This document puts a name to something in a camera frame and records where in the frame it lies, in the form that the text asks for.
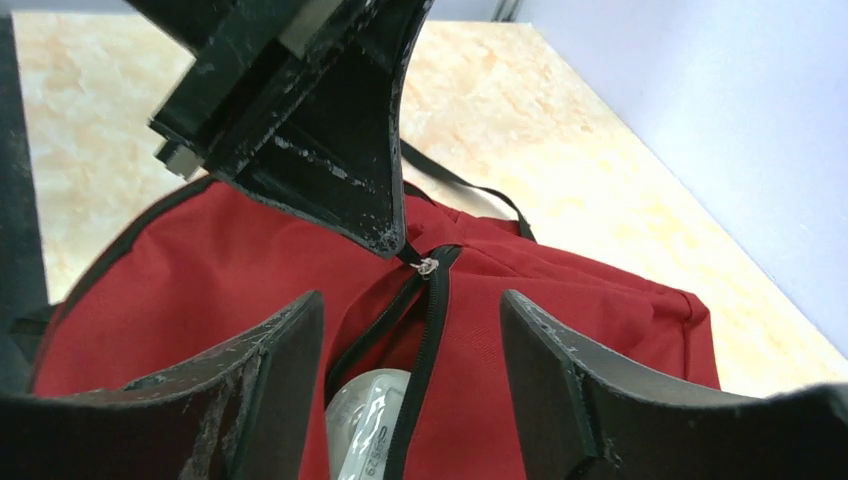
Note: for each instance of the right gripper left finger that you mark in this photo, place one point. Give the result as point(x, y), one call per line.
point(239, 410)

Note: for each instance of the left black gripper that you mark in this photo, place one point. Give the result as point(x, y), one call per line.
point(296, 105)

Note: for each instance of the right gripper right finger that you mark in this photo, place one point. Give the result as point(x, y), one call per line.
point(584, 411)

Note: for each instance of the white paper tag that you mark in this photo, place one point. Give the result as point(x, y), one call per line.
point(360, 421)

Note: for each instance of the red backpack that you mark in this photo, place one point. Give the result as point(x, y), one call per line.
point(205, 264)

